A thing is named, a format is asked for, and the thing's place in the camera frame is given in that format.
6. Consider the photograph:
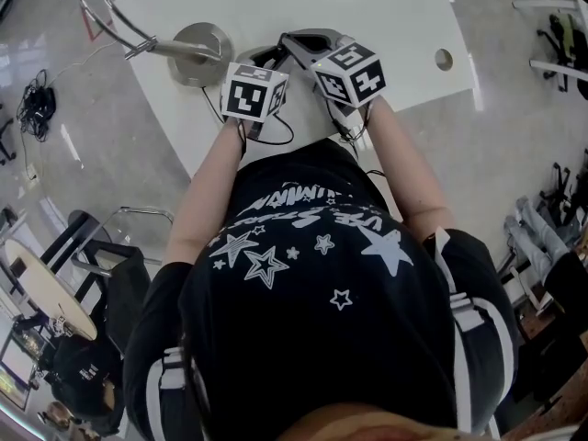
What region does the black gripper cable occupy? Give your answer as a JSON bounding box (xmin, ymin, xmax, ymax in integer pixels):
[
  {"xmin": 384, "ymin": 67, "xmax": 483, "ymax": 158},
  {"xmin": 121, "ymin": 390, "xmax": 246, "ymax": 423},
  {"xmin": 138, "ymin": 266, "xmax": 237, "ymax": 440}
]
[
  {"xmin": 330, "ymin": 103, "xmax": 374, "ymax": 158},
  {"xmin": 234, "ymin": 120, "xmax": 249, "ymax": 160}
]

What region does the round wooden table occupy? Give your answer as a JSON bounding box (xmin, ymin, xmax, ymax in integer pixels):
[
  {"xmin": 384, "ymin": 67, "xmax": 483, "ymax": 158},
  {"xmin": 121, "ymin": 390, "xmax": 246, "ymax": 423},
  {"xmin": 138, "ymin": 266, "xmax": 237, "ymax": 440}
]
[{"xmin": 3, "ymin": 238, "xmax": 98, "ymax": 342}]

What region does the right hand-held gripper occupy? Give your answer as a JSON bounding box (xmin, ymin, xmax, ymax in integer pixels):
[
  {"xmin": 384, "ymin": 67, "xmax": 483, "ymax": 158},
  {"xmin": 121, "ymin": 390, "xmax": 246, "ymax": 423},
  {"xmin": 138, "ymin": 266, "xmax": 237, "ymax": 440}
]
[{"xmin": 277, "ymin": 28, "xmax": 387, "ymax": 119}]

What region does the computer monitor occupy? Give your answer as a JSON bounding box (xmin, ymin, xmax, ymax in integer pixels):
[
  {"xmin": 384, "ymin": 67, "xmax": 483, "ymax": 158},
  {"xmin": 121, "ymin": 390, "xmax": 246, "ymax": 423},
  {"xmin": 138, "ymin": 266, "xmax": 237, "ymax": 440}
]
[{"xmin": 0, "ymin": 328, "xmax": 38, "ymax": 411}]

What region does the person's left forearm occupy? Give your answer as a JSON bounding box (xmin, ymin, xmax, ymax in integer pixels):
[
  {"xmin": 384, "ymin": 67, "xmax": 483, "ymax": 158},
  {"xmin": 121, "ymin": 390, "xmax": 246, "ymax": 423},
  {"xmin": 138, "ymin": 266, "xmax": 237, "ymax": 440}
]
[{"xmin": 163, "ymin": 118, "xmax": 247, "ymax": 266}]

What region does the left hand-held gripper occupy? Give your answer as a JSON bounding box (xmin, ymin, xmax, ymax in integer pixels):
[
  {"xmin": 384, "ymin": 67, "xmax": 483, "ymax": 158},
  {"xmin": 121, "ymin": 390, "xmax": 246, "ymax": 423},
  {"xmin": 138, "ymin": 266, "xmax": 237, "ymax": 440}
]
[{"xmin": 220, "ymin": 46, "xmax": 289, "ymax": 139}]

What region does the black office chair base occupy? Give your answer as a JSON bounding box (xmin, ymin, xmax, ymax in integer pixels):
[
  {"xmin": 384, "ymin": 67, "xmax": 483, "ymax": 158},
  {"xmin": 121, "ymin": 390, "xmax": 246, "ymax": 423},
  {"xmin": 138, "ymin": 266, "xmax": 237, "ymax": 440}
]
[{"xmin": 0, "ymin": 103, "xmax": 18, "ymax": 167}]

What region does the black tripod stand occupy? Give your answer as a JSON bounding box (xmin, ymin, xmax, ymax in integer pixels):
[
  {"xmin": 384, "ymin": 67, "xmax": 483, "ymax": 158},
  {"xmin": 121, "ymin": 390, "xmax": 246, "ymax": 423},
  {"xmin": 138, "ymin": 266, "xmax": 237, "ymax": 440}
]
[{"xmin": 537, "ymin": 147, "xmax": 588, "ymax": 227}]

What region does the silver desk lamp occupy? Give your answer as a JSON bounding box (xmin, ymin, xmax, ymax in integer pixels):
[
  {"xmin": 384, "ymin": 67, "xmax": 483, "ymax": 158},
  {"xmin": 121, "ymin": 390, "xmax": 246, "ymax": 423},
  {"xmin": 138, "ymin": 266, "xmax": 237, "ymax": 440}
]
[{"xmin": 58, "ymin": 0, "xmax": 236, "ymax": 87}]

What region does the bundle of black floor cables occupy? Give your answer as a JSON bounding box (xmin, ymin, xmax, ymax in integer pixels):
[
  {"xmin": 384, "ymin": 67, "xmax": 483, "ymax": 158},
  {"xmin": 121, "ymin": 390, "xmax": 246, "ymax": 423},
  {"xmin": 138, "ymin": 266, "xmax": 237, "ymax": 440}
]
[{"xmin": 16, "ymin": 69, "xmax": 57, "ymax": 142}]

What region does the white shoulder strap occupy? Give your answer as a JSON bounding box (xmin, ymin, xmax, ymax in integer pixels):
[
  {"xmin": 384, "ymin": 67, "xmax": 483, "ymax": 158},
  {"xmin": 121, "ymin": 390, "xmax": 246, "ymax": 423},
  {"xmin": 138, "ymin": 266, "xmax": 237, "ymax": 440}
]
[
  {"xmin": 145, "ymin": 345, "xmax": 187, "ymax": 441},
  {"xmin": 431, "ymin": 226, "xmax": 486, "ymax": 434}
]

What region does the person's black star-print shirt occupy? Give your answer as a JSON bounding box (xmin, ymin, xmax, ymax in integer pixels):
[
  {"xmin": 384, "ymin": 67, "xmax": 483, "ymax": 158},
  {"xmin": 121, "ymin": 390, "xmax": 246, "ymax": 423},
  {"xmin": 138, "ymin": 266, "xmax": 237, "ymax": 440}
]
[{"xmin": 122, "ymin": 138, "xmax": 520, "ymax": 441}]

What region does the black chrome-frame chair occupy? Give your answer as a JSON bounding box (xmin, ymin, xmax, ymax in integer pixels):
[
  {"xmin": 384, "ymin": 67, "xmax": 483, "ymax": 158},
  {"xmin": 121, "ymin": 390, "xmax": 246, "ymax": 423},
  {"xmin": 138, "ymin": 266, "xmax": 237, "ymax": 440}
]
[{"xmin": 40, "ymin": 205, "xmax": 175, "ymax": 353}]

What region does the person's right forearm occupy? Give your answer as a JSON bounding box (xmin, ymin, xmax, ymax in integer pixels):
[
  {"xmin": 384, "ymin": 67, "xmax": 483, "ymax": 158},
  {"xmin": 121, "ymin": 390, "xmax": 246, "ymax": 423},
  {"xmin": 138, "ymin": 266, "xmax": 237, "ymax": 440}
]
[{"xmin": 366, "ymin": 97, "xmax": 457, "ymax": 243}]

